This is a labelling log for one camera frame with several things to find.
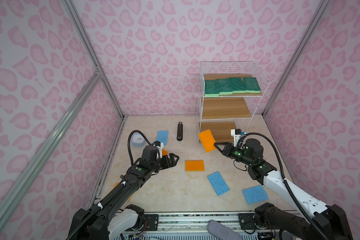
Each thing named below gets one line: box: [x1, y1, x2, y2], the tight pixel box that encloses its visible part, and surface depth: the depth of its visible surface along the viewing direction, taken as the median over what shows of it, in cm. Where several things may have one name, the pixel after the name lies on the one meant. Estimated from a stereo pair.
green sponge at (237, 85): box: [228, 77, 247, 94], surface depth 76 cm
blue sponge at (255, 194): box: [242, 185, 269, 205], surface depth 82 cm
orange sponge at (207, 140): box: [198, 129, 216, 153], surface depth 79 cm
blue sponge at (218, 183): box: [207, 171, 230, 197], surface depth 87 cm
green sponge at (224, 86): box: [215, 78, 233, 95], surface depth 75 cm
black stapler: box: [177, 122, 183, 142], surface depth 110 cm
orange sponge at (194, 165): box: [185, 160, 205, 172], surface depth 94 cm
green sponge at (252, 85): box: [243, 77, 261, 94], surface depth 76 cm
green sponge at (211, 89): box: [204, 80, 220, 97], surface depth 73 cm
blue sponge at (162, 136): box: [156, 130, 168, 145], surface depth 109 cm
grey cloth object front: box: [207, 219, 243, 240], surface depth 69 cm
